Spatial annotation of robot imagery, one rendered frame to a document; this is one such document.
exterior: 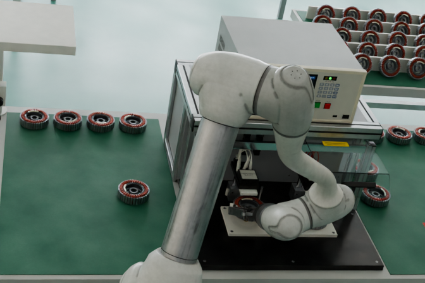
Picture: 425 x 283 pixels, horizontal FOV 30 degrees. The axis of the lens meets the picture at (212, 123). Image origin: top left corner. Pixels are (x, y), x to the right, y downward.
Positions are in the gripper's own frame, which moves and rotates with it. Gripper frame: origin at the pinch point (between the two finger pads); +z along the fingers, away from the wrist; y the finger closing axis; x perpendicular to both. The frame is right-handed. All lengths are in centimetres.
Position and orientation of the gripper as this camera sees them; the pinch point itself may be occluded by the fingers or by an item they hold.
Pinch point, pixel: (248, 208)
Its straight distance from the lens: 274.0
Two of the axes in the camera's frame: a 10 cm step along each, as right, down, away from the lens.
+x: 0.3, -10.0, -0.2
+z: -2.6, -0.3, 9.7
